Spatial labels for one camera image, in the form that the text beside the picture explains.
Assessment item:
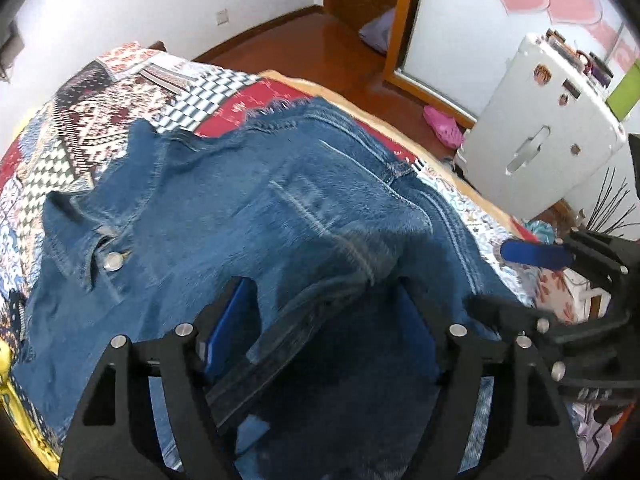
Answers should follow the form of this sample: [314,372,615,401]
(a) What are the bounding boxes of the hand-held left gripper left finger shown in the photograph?
[57,276,259,480]

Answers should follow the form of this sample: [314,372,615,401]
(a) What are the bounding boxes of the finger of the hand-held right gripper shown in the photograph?
[464,293,632,347]
[500,229,632,291]

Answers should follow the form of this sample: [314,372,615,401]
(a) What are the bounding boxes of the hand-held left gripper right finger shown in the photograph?
[400,280,587,480]

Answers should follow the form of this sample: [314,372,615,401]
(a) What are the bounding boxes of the blue denim jacket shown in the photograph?
[12,96,537,480]

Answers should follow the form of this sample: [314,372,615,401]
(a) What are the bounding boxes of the teal cloth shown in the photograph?
[527,220,557,244]

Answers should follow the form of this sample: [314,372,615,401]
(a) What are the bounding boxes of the lilac printed cloth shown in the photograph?
[569,399,628,463]

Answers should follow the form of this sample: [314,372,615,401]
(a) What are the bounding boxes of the black twigs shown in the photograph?
[581,165,637,237]

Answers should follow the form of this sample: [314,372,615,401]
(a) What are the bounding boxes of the white refrigerator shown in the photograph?
[456,32,632,222]

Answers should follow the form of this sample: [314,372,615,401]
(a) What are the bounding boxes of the pink slipper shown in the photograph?
[422,105,469,150]

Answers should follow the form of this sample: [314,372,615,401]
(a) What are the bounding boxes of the green box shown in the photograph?
[606,57,640,122]

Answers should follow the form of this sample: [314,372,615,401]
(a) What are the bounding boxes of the row of small boxes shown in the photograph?
[545,28,614,89]

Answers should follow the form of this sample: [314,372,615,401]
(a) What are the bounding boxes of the small pink heart decal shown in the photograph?
[611,37,640,70]

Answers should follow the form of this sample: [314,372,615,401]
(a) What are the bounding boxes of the yellow patterned bed sheet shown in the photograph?
[0,337,62,476]

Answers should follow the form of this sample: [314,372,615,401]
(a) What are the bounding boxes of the wooden framed sliding door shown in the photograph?
[382,0,628,129]

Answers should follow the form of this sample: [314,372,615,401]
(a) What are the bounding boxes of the patchwork printed blanket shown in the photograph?
[0,42,587,476]

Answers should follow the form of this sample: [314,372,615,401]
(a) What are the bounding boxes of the purple pillow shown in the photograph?
[358,7,399,56]

